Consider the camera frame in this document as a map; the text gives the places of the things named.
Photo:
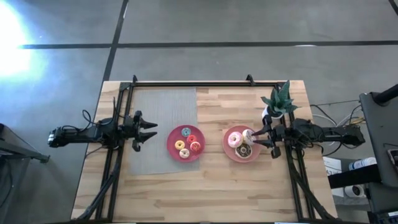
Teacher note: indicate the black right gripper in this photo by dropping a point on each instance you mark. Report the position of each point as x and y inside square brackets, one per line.
[275, 152]

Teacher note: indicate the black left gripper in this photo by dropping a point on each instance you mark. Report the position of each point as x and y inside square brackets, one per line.
[136, 146]

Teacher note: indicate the large white pink-striped donut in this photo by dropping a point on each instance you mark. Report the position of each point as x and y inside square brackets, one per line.
[247, 133]

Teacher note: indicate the large chocolate frosted donut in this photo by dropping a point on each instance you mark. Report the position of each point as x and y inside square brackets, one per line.
[243, 156]

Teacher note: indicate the large pink frosted donut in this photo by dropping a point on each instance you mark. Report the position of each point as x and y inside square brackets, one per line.
[231, 143]

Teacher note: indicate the small yellow frosted donut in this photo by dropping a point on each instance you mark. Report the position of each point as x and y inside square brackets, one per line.
[179, 148]

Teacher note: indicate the small blue frosted donut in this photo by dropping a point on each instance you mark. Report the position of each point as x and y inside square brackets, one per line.
[186, 135]

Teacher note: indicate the small cream sprinkled donut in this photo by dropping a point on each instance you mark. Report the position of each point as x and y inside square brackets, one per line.
[184, 156]

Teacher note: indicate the small red frosted donut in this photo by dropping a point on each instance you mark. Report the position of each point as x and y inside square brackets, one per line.
[191, 142]

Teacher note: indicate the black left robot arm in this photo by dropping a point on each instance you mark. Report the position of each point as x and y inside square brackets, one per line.
[81, 134]

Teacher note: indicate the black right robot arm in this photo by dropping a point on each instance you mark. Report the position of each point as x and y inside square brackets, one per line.
[326, 133]

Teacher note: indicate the dark pink round plate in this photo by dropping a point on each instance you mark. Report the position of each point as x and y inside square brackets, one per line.
[173, 137]

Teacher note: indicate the grey woven table mat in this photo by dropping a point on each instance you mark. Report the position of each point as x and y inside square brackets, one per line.
[161, 105]

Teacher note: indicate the green plant in white pot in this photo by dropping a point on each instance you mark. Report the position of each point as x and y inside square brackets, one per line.
[278, 102]

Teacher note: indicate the light pink round plate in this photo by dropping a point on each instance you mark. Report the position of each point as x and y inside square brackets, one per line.
[228, 153]

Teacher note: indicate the white printed box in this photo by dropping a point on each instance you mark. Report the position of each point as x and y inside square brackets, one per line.
[332, 166]

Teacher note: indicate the black shelf board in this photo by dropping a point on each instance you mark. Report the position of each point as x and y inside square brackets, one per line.
[354, 179]

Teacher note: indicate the white bottle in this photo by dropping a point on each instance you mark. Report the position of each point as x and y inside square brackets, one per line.
[362, 163]

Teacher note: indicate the white tape roll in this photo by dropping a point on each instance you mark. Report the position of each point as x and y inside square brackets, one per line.
[354, 190]

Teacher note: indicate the grey metal cart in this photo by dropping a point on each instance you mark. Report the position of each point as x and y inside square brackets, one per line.
[379, 130]

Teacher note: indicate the black metal stand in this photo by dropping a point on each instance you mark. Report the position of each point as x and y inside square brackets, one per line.
[25, 154]

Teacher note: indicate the black pole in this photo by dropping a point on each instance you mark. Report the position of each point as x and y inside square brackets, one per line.
[387, 95]

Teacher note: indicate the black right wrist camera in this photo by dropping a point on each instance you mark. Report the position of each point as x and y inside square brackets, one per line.
[281, 133]

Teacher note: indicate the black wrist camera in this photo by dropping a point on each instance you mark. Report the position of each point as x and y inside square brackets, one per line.
[281, 133]
[128, 130]

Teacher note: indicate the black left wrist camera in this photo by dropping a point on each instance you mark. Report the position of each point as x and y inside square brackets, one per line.
[128, 130]

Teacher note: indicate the black aluminium table frame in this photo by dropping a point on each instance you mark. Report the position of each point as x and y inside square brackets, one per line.
[202, 84]

